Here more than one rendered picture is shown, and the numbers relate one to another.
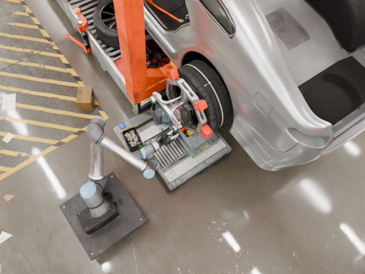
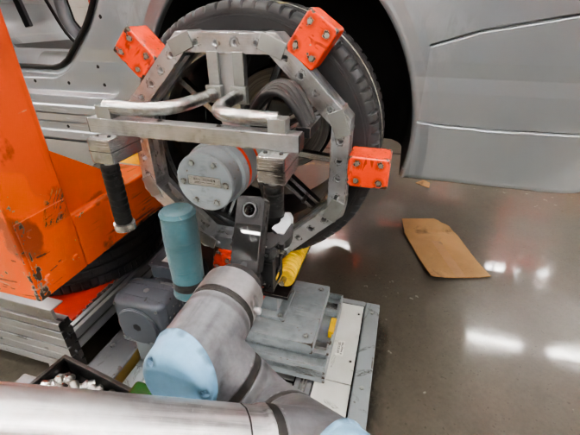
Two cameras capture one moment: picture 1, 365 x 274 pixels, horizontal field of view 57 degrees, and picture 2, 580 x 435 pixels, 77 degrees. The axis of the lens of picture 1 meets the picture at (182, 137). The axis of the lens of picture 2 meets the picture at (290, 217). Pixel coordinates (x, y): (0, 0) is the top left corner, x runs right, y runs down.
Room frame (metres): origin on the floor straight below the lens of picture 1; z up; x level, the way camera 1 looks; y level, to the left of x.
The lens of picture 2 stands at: (0.81, 0.34, 1.16)
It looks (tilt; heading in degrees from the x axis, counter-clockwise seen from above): 30 degrees down; 329
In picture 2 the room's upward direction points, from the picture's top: straight up
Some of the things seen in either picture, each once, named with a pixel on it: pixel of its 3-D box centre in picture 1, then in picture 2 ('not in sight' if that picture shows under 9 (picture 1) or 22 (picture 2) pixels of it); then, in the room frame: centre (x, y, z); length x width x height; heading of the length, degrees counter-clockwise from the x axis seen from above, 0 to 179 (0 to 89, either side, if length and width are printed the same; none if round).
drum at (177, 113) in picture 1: (178, 109); (226, 165); (1.56, 0.07, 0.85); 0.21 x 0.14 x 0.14; 133
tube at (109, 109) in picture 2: (168, 93); (161, 83); (1.60, 0.18, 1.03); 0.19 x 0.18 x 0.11; 133
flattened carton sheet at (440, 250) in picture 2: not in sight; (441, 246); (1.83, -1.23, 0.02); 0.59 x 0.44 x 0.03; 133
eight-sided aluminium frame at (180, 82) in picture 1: (185, 105); (238, 154); (1.61, 0.02, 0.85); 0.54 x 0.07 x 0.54; 43
